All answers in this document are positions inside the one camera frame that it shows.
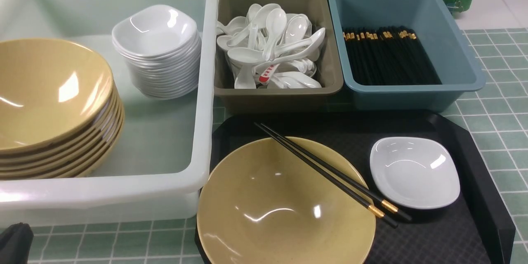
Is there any tan noodle bowl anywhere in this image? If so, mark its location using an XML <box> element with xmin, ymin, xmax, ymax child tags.
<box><xmin>197</xmin><ymin>138</ymin><xmax>377</xmax><ymax>264</ymax></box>

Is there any black chopstick gold band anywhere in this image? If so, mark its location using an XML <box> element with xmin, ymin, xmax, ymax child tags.
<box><xmin>254</xmin><ymin>122</ymin><xmax>398</xmax><ymax>229</ymax></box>
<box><xmin>253</xmin><ymin>122</ymin><xmax>412</xmax><ymax>229</ymax></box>

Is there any white square sauce dish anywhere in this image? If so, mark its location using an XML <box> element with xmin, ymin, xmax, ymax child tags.
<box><xmin>369</xmin><ymin>137</ymin><xmax>461</xmax><ymax>210</ymax></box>

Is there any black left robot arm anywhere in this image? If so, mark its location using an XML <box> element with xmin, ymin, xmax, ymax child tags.
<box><xmin>0</xmin><ymin>222</ymin><xmax>34</xmax><ymax>264</ymax></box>

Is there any stack of tan noodle bowls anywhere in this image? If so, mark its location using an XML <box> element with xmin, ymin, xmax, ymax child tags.
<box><xmin>0</xmin><ymin>38</ymin><xmax>125</xmax><ymax>181</ymax></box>

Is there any white spoon with red label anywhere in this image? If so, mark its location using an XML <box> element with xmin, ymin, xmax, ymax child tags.
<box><xmin>258</xmin><ymin>64</ymin><xmax>280</xmax><ymax>85</ymax></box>

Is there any white ceramic spoon front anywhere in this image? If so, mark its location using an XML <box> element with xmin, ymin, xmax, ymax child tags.
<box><xmin>273</xmin><ymin>71</ymin><xmax>322</xmax><ymax>89</ymax></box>

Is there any pile of white spoons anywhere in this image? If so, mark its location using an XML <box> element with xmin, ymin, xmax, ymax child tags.
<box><xmin>217</xmin><ymin>3</ymin><xmax>322</xmax><ymax>89</ymax></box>

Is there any white ceramic spoon top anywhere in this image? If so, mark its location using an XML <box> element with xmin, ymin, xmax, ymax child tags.
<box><xmin>263</xmin><ymin>8</ymin><xmax>287</xmax><ymax>61</ymax></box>

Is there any white ceramic spoon long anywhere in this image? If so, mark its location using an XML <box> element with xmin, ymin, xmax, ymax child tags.
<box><xmin>250</xmin><ymin>28</ymin><xmax>326</xmax><ymax>75</ymax></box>

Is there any large white plastic tub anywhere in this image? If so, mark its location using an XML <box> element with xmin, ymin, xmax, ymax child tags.
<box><xmin>1</xmin><ymin>0</ymin><xmax>219</xmax><ymax>227</ymax></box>

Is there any olive brown plastic bin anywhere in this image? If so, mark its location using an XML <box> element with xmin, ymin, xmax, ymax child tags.
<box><xmin>214</xmin><ymin>0</ymin><xmax>344</xmax><ymax>114</ymax></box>

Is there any stack of white sauce dishes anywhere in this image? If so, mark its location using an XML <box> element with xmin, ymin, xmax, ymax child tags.
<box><xmin>111</xmin><ymin>5</ymin><xmax>202</xmax><ymax>100</ymax></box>

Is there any pile of black chopsticks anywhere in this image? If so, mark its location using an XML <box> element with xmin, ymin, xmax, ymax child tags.
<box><xmin>342</xmin><ymin>26</ymin><xmax>442</xmax><ymax>86</ymax></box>

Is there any blue plastic bin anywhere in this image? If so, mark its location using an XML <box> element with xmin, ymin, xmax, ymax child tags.
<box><xmin>328</xmin><ymin>0</ymin><xmax>486</xmax><ymax>112</ymax></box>

